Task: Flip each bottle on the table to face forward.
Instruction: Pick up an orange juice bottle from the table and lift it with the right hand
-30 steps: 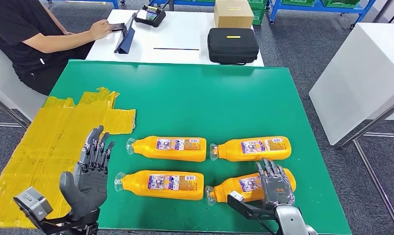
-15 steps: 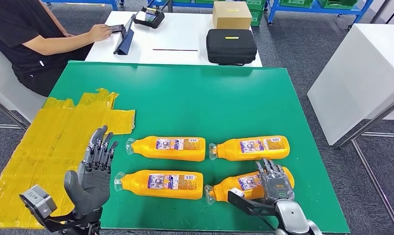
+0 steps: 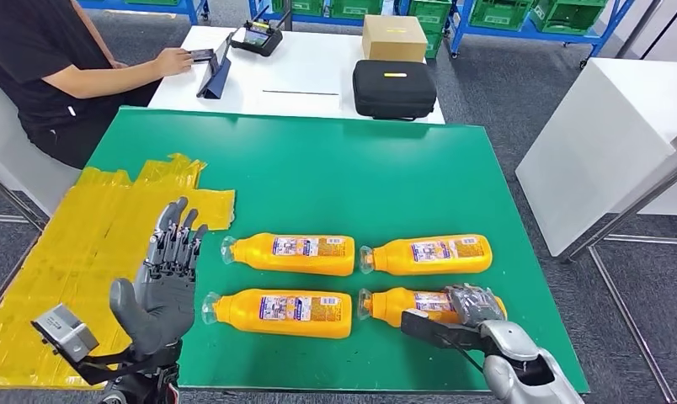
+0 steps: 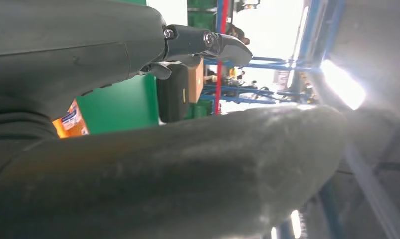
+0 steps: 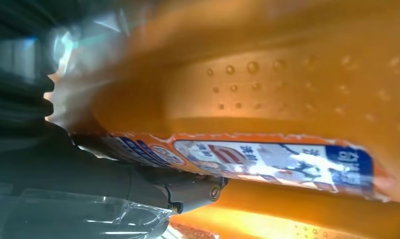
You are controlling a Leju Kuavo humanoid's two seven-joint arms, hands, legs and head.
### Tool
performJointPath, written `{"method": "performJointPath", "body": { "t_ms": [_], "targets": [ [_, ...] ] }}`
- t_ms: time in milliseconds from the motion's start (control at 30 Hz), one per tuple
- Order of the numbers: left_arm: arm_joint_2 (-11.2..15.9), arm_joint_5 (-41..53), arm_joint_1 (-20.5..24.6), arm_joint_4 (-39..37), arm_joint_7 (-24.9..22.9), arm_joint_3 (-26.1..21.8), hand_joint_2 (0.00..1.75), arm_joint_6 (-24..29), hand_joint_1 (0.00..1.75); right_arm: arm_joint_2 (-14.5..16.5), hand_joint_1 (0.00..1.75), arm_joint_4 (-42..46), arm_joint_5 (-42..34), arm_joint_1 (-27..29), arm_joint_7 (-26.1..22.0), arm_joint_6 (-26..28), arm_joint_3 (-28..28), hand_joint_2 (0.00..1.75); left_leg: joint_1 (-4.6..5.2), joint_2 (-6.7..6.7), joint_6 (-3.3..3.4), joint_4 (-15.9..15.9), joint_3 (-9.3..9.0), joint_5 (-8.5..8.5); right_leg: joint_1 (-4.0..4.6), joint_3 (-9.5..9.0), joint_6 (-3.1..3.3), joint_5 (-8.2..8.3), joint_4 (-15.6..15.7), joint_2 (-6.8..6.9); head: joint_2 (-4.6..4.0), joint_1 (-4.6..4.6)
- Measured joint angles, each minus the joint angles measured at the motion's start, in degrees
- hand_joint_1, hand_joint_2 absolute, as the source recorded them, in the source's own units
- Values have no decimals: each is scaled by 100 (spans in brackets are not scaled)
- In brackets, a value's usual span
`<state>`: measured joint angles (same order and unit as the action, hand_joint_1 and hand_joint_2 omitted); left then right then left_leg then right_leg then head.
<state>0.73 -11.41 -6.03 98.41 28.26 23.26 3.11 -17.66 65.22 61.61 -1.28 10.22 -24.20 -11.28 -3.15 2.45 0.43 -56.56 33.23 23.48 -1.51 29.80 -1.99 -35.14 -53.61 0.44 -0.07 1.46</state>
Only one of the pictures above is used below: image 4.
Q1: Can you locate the orange detergent bottle clear cap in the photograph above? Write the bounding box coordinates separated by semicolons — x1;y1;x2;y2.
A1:
52;99;90;139

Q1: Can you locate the green table mat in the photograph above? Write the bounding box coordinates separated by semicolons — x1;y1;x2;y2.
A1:
76;0;160;135

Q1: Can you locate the long white table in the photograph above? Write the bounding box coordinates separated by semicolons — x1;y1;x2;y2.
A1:
146;0;188;26

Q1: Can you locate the black carrying case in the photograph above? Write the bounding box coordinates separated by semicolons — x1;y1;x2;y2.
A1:
156;63;190;123

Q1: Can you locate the green storage crate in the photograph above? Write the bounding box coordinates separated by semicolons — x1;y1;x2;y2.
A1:
187;0;218;32
184;98;215;120

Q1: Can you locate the brown cardboard box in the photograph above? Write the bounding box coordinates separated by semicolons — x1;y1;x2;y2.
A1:
188;58;205;104

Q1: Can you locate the red pole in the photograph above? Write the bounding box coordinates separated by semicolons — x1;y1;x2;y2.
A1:
214;0;229;116

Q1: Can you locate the blue metal rack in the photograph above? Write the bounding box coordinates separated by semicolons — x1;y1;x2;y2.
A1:
200;0;319;106

